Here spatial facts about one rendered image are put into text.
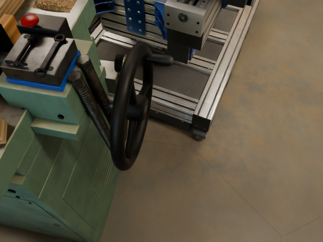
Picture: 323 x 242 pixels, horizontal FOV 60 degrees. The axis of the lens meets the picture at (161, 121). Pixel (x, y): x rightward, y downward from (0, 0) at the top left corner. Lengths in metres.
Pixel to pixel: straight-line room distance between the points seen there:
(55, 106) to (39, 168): 0.18
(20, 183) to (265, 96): 1.45
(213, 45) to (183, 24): 0.72
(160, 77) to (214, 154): 0.49
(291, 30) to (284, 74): 0.44
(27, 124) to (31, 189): 0.15
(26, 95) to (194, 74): 1.10
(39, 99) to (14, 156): 0.12
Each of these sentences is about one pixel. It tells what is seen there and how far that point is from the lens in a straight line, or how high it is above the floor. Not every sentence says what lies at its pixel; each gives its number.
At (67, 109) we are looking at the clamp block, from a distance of 0.53.
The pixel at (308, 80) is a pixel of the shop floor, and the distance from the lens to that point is 1.97.
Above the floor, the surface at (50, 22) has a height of 1.01.
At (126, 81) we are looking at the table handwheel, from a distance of 0.51.
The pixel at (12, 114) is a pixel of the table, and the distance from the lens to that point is 0.59.
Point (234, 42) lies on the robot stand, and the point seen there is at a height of 0.23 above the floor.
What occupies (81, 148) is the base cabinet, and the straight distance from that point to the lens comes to 0.87.
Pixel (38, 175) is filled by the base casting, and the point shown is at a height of 0.76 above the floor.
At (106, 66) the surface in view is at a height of 0.62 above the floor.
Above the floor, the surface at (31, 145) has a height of 0.83.
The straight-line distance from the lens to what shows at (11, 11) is 0.79.
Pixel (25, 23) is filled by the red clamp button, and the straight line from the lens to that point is 0.55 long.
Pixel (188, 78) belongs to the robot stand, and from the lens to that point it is 1.49.
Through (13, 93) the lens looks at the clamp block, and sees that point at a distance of 0.56.
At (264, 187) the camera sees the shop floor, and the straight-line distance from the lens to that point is 1.50.
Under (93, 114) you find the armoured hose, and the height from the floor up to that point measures 0.86.
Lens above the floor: 1.34
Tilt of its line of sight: 58 degrees down
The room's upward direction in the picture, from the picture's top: straight up
